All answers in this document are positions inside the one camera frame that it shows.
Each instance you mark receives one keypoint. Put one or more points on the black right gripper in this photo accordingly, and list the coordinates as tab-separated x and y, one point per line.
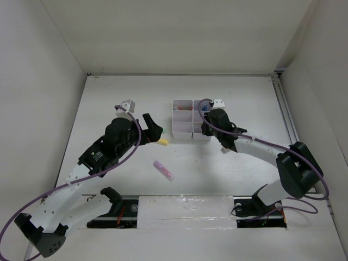
204	125

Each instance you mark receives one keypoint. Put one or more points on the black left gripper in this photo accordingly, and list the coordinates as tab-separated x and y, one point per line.
153	131

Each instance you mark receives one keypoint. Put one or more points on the pink highlighter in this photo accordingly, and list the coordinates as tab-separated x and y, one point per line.
164	171

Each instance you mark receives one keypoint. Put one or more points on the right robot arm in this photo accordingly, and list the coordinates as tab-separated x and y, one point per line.
297	169

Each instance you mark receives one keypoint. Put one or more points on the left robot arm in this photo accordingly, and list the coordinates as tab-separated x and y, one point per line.
55	218

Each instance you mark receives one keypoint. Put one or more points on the yellow highlighter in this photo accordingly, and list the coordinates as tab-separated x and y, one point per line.
163	142

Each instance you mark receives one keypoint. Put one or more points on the white six-compartment organizer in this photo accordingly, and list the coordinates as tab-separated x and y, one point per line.
186	125

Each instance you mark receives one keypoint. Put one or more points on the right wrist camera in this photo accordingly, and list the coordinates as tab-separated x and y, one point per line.
218	104

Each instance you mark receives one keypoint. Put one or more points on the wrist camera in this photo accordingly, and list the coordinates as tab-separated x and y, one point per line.
218	104
124	108

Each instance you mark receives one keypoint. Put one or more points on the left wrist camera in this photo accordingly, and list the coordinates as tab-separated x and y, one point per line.
124	108

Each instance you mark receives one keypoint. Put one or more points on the aluminium rail right side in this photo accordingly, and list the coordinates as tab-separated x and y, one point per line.
283	105

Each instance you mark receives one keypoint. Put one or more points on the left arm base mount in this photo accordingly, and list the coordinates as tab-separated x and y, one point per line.
123	213

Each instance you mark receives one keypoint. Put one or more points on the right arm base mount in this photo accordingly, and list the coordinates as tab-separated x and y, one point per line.
251	212

